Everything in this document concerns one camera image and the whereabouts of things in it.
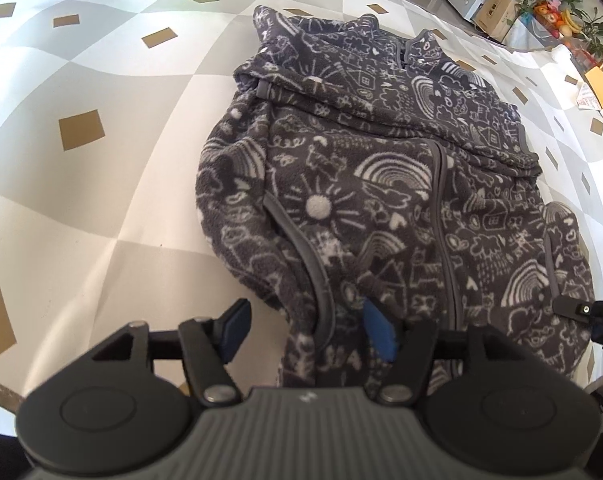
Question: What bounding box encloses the dark grey patterned fleece jacket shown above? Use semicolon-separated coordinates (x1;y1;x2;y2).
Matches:
196;6;593;392

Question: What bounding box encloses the printed paper sheet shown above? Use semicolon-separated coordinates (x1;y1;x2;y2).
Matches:
576;82;602;110

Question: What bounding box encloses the checkered diamond tablecloth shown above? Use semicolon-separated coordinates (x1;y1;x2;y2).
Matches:
0;0;603;410

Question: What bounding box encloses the fruit bowl with bananas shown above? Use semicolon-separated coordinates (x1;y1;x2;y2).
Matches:
533;0;582;39

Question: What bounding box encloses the brown cardboard box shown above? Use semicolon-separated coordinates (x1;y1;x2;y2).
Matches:
474;0;521;44

